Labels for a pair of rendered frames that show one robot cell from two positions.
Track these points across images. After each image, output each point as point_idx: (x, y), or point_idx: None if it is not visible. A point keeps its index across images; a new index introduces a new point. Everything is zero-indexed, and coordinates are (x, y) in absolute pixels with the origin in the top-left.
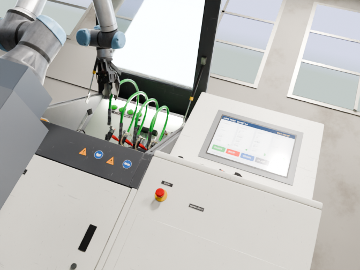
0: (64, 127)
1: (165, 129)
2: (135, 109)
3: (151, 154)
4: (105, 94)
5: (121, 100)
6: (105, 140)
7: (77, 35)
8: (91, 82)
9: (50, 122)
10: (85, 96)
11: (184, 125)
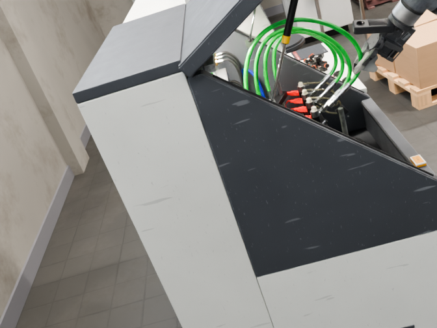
0: (408, 142)
1: (227, 58)
2: (250, 58)
3: (367, 94)
4: (369, 69)
5: (214, 58)
6: (386, 116)
7: None
8: (281, 64)
9: (417, 153)
10: (263, 100)
11: (246, 36)
